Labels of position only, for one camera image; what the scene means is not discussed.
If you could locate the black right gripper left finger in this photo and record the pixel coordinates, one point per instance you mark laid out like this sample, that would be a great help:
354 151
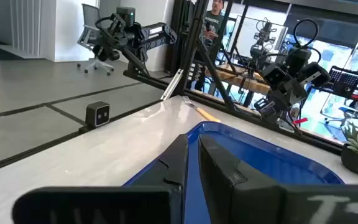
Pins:
169 174

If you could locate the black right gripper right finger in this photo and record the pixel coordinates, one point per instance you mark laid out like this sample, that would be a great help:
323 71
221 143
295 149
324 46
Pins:
225 186

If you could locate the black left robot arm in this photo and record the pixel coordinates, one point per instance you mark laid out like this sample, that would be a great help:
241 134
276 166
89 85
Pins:
314 74

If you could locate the black background robot arm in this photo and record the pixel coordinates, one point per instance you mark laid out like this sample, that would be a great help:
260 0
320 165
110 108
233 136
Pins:
154 34
261 46

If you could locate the blue plastic tray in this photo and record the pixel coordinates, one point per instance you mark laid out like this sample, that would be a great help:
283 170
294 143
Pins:
259 149

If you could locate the wooden workbench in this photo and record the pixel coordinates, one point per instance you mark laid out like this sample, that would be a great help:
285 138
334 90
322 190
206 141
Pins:
235 79

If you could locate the black perforated panel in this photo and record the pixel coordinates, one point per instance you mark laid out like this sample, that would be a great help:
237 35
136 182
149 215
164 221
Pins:
343 79

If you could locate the white board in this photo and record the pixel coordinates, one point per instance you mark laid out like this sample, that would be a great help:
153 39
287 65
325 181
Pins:
244 37

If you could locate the person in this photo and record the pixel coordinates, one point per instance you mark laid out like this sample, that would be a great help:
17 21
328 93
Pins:
213 23

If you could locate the grey office chair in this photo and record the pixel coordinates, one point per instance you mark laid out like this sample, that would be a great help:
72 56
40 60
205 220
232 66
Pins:
89 18

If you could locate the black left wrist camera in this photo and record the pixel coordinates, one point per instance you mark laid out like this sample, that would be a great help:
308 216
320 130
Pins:
275 75

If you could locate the silver metal bracket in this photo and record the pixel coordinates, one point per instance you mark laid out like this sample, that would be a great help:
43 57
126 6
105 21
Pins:
172 84

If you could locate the small black cube camera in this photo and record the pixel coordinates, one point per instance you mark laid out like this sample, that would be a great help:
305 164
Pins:
97 114

